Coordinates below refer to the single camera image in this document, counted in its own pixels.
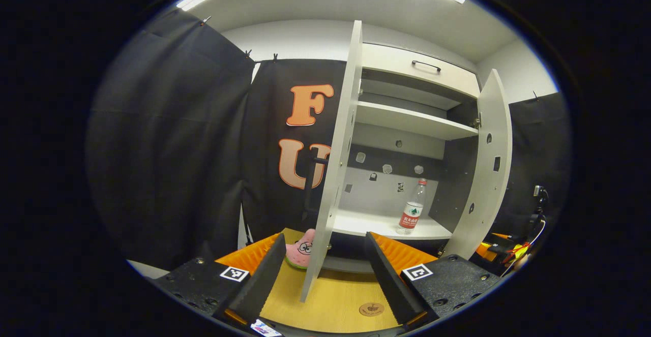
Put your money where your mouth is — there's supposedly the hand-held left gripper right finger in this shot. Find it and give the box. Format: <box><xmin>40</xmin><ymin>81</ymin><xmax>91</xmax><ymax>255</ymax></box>
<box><xmin>364</xmin><ymin>231</ymin><xmax>503</xmax><ymax>326</ymax></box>

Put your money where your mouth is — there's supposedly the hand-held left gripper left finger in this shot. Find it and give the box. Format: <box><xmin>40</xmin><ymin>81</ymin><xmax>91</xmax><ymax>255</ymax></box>
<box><xmin>152</xmin><ymin>233</ymin><xmax>287</xmax><ymax>326</ymax></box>

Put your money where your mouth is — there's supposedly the white cabinet door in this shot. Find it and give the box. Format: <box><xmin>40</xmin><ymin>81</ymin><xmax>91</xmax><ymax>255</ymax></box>
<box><xmin>299</xmin><ymin>20</ymin><xmax>364</xmax><ymax>303</ymax></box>
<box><xmin>442</xmin><ymin>69</ymin><xmax>513</xmax><ymax>260</ymax></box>

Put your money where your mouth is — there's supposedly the clear red label bottle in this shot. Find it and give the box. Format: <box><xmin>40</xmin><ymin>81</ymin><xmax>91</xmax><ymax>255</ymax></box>
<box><xmin>396</xmin><ymin>178</ymin><xmax>428</xmax><ymax>235</ymax></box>

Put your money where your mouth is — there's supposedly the pink star plush toy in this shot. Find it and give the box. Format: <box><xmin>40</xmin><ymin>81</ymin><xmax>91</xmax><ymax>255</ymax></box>
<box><xmin>284</xmin><ymin>229</ymin><xmax>317</xmax><ymax>270</ymax></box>

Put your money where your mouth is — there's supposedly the white open cabinet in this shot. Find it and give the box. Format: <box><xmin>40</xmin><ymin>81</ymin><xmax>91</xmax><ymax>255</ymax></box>
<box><xmin>320</xmin><ymin>42</ymin><xmax>481</xmax><ymax>277</ymax></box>

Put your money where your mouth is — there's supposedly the black backdrop cloth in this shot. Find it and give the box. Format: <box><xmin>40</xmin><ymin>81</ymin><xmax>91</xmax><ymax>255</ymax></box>
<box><xmin>85</xmin><ymin>8</ymin><xmax>573</xmax><ymax>271</ymax></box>

